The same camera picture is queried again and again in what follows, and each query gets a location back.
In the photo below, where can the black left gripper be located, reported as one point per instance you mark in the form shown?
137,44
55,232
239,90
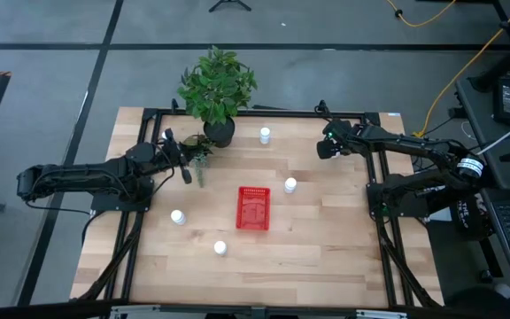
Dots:
174,148

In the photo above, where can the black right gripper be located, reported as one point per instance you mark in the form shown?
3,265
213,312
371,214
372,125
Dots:
343,135

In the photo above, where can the white pill bottle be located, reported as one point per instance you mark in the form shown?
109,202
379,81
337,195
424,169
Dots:
265,135
178,217
290,184
220,247

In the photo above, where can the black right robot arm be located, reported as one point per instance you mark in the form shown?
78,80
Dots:
414,144

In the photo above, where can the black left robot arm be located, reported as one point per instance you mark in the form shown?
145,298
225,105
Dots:
82,175

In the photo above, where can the red plastic slotted basket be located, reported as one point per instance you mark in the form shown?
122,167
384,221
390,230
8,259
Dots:
253,212

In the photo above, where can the small succulent in black pot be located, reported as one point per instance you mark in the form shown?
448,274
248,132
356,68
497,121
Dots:
198,148

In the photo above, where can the leafy plant in black pot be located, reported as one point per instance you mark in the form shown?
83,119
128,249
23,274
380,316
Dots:
217,84

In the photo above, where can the dark grey side desk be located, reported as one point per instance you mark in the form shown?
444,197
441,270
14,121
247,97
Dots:
481,115

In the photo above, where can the black bag with white print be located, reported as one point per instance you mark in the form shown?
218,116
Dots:
469,219

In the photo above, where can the black tripod legs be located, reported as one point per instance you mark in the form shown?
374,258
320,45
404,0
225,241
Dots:
229,3

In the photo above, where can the white rod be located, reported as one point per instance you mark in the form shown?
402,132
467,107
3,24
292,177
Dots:
507,135

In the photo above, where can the black power adapter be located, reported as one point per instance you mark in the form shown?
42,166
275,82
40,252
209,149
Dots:
509,99

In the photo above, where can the black desk stand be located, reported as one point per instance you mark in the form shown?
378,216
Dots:
507,57

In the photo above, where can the black camera mount rail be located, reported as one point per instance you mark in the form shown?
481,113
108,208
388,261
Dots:
255,312

